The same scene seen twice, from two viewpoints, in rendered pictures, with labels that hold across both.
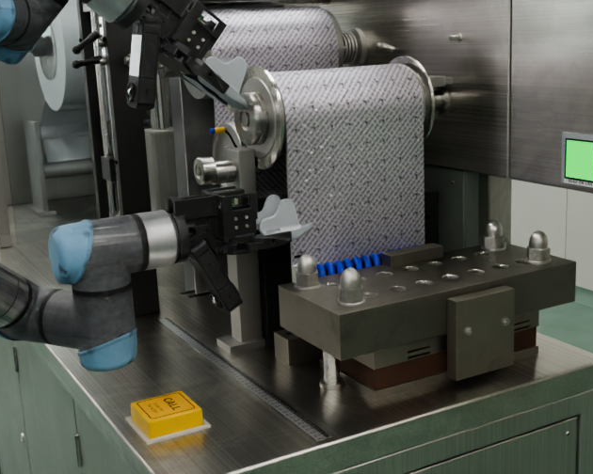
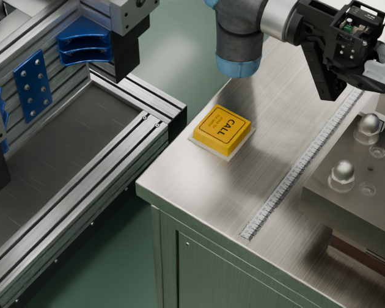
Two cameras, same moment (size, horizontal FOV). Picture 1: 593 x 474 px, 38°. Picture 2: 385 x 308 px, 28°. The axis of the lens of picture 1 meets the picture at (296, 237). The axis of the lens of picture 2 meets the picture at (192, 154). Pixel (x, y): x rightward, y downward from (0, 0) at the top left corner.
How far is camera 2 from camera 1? 0.94 m
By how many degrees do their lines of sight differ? 63
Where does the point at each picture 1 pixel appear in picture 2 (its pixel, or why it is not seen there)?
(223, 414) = (252, 160)
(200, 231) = (316, 34)
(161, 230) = (274, 18)
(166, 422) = (203, 137)
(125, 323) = (237, 55)
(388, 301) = (356, 209)
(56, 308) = not seen: hidden behind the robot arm
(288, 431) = (245, 211)
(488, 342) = not seen: outside the picture
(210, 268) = (311, 64)
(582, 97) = not seen: outside the picture
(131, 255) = (247, 19)
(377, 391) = (331, 247)
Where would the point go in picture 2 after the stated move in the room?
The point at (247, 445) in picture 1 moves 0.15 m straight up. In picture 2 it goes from (212, 195) to (216, 135)
